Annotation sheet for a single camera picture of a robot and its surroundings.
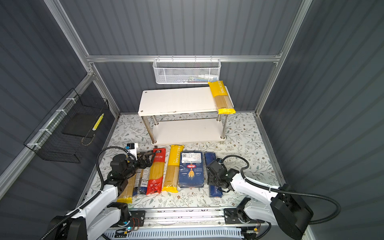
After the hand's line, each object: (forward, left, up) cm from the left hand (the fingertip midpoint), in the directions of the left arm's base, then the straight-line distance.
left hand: (149, 153), depth 84 cm
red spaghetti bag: (-10, -3, -9) cm, 14 cm away
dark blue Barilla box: (-10, -24, -5) cm, 26 cm away
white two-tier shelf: (+40, -19, -11) cm, 46 cm away
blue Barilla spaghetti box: (-21, -35, -8) cm, 42 cm away
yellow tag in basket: (+7, +25, +16) cm, 30 cm away
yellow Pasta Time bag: (-12, -13, -9) cm, 20 cm away
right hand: (-13, -36, -11) cm, 40 cm away
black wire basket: (0, +38, +17) cm, 42 cm away
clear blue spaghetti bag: (-11, +5, -10) cm, 15 cm away
